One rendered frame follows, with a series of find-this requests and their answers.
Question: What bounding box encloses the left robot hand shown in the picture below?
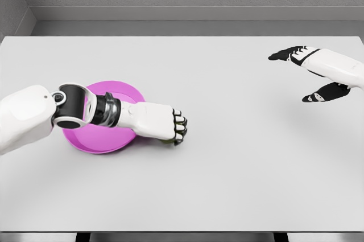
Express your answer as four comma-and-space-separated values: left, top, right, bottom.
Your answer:
133, 101, 189, 147

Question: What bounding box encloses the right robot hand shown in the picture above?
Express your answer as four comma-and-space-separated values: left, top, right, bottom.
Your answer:
267, 45, 358, 103

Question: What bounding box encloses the green apple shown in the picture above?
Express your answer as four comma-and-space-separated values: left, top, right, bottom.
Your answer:
159, 137, 179, 146

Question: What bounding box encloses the pink round plate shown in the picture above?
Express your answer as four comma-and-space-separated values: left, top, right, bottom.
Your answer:
61, 81, 147, 155

